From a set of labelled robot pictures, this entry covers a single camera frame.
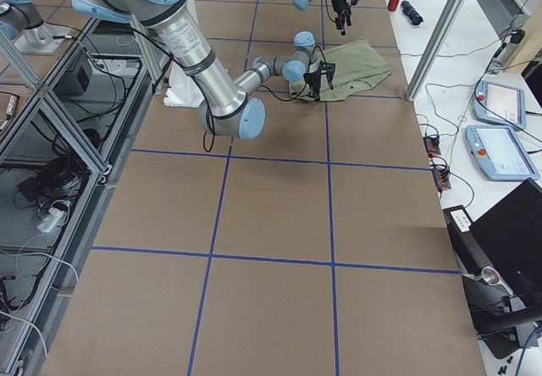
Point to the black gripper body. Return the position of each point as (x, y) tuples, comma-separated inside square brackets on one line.
[(312, 78), (340, 8)]

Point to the far orange connector box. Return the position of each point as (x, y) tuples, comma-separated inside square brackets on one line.
[(432, 145)]

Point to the near blue teach pendant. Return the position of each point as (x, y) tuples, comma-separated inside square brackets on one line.
[(499, 154)]

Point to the near orange connector box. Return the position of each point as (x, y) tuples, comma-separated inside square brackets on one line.
[(441, 176)]

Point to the dark blue folded cloth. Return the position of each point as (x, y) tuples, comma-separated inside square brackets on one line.
[(411, 13)]

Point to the olive green long-sleeve shirt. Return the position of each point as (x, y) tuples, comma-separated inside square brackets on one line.
[(358, 67)]

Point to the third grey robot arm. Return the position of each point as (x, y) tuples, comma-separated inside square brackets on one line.
[(22, 23)]

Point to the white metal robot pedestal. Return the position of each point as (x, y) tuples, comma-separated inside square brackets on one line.
[(182, 91)]

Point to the black laptop computer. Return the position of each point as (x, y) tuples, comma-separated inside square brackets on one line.
[(507, 237)]

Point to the far blue teach pendant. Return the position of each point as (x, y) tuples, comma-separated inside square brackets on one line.
[(499, 104)]

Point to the blue teach pendant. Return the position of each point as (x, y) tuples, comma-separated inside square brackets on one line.
[(499, 154), (499, 104)]

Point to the white power strip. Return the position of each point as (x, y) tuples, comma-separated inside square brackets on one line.
[(52, 219)]

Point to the aluminium frame post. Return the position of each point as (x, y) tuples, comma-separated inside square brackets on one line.
[(436, 41)]

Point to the aluminium frame rail structure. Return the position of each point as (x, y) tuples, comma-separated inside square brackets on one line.
[(68, 120)]

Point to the orange connector box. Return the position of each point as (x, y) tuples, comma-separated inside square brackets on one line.
[(432, 145), (441, 176)]

